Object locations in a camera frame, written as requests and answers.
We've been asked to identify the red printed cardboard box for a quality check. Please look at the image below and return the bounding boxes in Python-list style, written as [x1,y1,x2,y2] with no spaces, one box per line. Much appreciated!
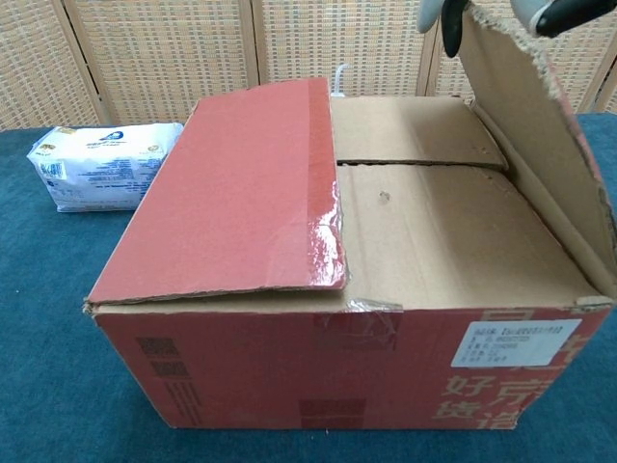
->
[82,3,617,430]

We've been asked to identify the white blue tissue pack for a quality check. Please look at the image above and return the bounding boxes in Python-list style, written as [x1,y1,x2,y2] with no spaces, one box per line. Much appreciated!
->
[26,123,185,214]

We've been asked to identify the table with teal blue cloth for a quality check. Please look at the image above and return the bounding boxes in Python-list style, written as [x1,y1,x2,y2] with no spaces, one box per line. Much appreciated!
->
[0,113,617,463]

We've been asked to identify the woven bamboo folding screen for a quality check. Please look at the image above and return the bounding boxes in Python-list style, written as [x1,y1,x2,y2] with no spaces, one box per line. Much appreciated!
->
[0,0,617,132]

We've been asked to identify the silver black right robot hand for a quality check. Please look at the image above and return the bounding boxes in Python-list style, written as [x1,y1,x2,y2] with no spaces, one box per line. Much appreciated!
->
[416,0,617,58]

